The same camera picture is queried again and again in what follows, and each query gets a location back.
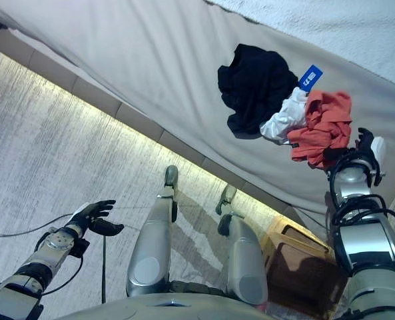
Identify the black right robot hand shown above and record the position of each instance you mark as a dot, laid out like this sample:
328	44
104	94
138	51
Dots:
367	140

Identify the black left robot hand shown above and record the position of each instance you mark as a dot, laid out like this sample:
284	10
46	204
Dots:
94	216

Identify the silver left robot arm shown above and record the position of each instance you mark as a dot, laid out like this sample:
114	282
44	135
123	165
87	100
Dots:
30	266

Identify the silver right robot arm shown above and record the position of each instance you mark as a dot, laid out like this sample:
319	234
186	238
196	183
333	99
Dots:
363	213

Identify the wooden laundry basket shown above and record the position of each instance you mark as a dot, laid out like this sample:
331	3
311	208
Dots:
300	266

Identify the beige bed mattress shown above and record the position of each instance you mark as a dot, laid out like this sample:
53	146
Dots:
157	73

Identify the orange crumpled garment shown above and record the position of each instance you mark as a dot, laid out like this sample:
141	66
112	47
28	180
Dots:
323	133

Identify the silver left robot leg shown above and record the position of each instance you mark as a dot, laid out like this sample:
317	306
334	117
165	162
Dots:
152	240

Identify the silver robot leg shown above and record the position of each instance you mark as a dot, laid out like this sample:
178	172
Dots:
152	240
242	253

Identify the blue printed card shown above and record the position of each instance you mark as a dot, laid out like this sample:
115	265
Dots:
311	78

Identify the white crumpled garment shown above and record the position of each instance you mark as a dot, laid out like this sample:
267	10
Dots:
285	118

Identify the white textured blanket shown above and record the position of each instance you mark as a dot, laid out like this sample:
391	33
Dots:
333	30

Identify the grey robot torso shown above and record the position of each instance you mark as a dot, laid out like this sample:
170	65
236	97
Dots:
170	306

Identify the black crumpled garment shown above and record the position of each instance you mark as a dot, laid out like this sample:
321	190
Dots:
255	96

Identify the silver right robot leg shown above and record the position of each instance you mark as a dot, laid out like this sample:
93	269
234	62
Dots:
242	253

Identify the beige bed frame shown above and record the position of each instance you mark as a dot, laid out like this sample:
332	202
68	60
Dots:
117	110

